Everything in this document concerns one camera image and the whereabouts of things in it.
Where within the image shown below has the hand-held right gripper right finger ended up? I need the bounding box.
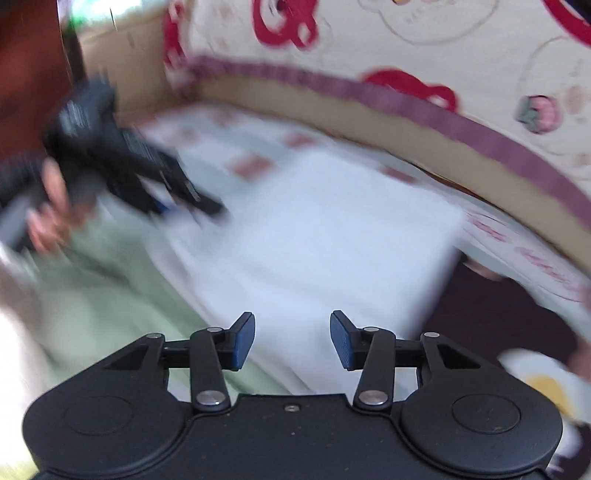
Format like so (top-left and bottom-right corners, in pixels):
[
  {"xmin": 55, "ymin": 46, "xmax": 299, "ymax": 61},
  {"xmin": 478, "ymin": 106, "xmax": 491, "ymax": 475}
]
[{"xmin": 329, "ymin": 310, "xmax": 481, "ymax": 411}]

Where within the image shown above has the red bear print pillow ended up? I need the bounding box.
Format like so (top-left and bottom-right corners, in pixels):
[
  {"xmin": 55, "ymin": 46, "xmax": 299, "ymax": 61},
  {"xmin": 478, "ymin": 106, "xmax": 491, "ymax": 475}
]
[{"xmin": 161, "ymin": 0, "xmax": 591, "ymax": 227}]

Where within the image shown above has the white long sleeve shirt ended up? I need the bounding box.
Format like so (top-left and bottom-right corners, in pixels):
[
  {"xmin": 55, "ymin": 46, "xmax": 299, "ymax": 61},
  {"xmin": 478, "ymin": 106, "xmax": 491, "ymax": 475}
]
[{"xmin": 148, "ymin": 150, "xmax": 467, "ymax": 398}]

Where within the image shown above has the reddish brown wooden furniture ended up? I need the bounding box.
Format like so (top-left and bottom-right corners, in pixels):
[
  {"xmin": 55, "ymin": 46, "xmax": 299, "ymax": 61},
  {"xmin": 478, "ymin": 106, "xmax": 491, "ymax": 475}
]
[{"xmin": 0, "ymin": 0, "xmax": 80, "ymax": 158}]

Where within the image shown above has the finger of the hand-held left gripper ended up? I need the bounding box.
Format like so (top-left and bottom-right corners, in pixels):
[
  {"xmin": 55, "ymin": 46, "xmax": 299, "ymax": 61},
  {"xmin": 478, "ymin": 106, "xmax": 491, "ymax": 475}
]
[
  {"xmin": 178, "ymin": 175, "xmax": 227, "ymax": 220},
  {"xmin": 139, "ymin": 196, "xmax": 178, "ymax": 217}
]

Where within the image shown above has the beige bedside cabinet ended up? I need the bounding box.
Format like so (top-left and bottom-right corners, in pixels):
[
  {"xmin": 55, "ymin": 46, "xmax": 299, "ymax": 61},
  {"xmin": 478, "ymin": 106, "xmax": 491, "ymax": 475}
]
[{"xmin": 78, "ymin": 9, "xmax": 195, "ymax": 121}]

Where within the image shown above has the person's left hand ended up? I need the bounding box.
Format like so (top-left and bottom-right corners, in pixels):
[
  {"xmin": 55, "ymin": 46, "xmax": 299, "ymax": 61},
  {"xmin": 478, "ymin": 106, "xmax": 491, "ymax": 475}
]
[{"xmin": 27, "ymin": 159, "xmax": 93, "ymax": 254}]

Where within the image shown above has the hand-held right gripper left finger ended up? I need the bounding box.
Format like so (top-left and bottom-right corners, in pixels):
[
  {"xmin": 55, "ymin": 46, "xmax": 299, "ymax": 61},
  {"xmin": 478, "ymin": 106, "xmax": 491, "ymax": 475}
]
[{"xmin": 104, "ymin": 311, "xmax": 256, "ymax": 414}]

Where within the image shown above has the checked dog print bed sheet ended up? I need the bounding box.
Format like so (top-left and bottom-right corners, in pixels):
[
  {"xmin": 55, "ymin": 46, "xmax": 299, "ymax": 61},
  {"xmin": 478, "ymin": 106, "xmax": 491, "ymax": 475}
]
[{"xmin": 115, "ymin": 102, "xmax": 591, "ymax": 480}]

